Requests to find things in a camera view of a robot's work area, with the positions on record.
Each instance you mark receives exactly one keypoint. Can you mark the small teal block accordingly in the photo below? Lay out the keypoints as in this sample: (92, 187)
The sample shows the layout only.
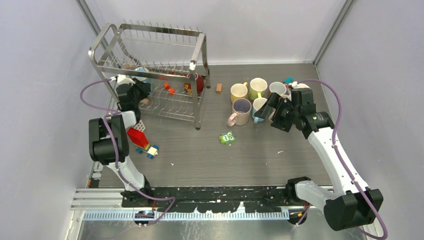
(288, 80)

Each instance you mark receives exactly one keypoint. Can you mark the pink faceted mug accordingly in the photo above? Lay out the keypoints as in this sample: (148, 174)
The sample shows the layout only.
(301, 86)

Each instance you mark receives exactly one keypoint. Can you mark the colourful brick toy car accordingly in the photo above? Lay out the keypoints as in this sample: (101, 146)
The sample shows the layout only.
(141, 143)

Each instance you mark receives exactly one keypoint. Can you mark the beige patterned mug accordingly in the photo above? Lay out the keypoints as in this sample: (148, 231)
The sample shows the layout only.
(289, 97)

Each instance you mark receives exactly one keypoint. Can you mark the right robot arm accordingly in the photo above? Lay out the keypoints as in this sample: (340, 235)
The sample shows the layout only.
(351, 203)

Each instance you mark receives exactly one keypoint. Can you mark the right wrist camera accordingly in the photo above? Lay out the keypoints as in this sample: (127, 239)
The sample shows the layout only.
(293, 85)

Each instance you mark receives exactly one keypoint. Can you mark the steel two-tier dish rack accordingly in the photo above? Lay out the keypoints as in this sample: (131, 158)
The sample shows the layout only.
(159, 54)

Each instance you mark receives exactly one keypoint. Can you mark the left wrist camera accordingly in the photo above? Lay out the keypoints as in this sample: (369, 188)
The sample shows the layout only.
(122, 79)

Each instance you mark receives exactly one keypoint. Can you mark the small wooden block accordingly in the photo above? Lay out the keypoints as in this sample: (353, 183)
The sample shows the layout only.
(218, 89)

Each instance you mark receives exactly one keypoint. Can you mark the yellow cup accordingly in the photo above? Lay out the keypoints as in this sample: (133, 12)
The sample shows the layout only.
(238, 91)

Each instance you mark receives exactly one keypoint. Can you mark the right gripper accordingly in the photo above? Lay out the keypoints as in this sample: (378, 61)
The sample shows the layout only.
(275, 101)

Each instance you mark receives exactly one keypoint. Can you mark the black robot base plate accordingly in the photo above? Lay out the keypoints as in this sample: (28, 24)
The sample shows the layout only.
(217, 199)

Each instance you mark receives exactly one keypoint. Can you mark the green owl toy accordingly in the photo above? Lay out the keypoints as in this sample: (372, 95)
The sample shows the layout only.
(227, 137)

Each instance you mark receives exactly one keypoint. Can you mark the pale pink marbled mug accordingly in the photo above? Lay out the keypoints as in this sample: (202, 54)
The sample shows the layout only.
(241, 111)

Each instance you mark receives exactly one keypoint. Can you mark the salmon floral mug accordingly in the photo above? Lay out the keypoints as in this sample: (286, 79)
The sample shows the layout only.
(278, 88)

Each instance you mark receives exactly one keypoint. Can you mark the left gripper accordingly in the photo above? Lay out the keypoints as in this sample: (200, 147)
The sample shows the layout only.
(143, 88)

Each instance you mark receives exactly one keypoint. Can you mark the lime green mug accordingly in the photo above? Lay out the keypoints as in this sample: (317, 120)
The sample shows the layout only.
(257, 88)

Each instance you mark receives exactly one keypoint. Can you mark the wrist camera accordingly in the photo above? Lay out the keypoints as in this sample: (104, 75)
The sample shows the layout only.
(122, 79)
(293, 85)

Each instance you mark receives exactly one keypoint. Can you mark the white grid brick piece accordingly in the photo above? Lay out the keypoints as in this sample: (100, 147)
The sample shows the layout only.
(140, 126)

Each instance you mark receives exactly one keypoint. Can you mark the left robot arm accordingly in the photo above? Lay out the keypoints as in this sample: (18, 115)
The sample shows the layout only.
(108, 142)

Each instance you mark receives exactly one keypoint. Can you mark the light blue mug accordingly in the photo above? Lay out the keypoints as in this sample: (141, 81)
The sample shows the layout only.
(256, 105)

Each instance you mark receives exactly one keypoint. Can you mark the orange toy piece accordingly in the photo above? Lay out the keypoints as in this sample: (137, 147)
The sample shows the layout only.
(166, 85)
(171, 91)

